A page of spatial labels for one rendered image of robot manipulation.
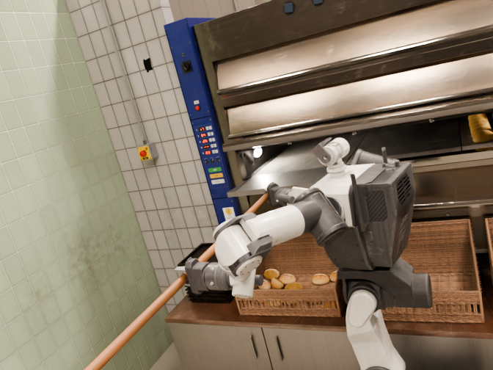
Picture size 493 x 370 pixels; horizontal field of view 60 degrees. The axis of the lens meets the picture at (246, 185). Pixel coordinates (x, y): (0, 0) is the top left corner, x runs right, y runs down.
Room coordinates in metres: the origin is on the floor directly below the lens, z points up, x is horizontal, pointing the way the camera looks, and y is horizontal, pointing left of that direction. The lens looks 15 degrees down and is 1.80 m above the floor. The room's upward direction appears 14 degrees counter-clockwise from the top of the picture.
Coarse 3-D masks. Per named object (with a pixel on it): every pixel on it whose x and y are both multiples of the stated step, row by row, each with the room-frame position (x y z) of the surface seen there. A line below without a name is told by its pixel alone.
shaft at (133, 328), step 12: (180, 276) 1.33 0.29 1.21; (168, 288) 1.26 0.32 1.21; (156, 300) 1.20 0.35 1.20; (168, 300) 1.23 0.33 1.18; (144, 312) 1.15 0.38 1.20; (156, 312) 1.17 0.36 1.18; (132, 324) 1.09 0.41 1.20; (144, 324) 1.12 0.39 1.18; (120, 336) 1.05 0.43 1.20; (132, 336) 1.07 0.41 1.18; (108, 348) 1.01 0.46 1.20; (120, 348) 1.03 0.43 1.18; (96, 360) 0.96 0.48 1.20; (108, 360) 0.98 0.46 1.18
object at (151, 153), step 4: (148, 144) 2.72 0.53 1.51; (152, 144) 2.74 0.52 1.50; (140, 148) 2.74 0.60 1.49; (144, 148) 2.72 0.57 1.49; (148, 148) 2.71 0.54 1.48; (152, 148) 2.73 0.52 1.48; (148, 152) 2.71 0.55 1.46; (152, 152) 2.72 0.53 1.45; (156, 152) 2.76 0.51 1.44; (140, 156) 2.75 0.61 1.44; (148, 156) 2.72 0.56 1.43; (152, 156) 2.71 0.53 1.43; (156, 156) 2.75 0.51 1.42; (144, 160) 2.74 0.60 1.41
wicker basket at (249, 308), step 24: (288, 240) 2.36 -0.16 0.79; (312, 240) 2.30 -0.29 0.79; (264, 264) 2.41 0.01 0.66; (288, 264) 2.34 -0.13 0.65; (312, 264) 2.27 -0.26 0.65; (336, 288) 1.82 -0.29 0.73; (240, 312) 2.05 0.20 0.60; (264, 312) 1.99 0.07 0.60; (288, 312) 1.92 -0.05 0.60; (312, 312) 1.87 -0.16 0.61; (336, 312) 1.82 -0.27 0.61
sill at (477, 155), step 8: (448, 152) 2.03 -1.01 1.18; (456, 152) 2.00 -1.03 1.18; (464, 152) 1.97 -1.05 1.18; (472, 152) 1.94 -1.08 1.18; (480, 152) 1.92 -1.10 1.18; (488, 152) 1.90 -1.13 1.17; (400, 160) 2.10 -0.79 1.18; (408, 160) 2.07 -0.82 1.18; (416, 160) 2.05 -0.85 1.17; (424, 160) 2.03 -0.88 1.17; (432, 160) 2.02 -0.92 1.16; (440, 160) 2.00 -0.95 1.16; (448, 160) 1.98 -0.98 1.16; (456, 160) 1.97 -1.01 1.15; (464, 160) 1.95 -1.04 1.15; (472, 160) 1.94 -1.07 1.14
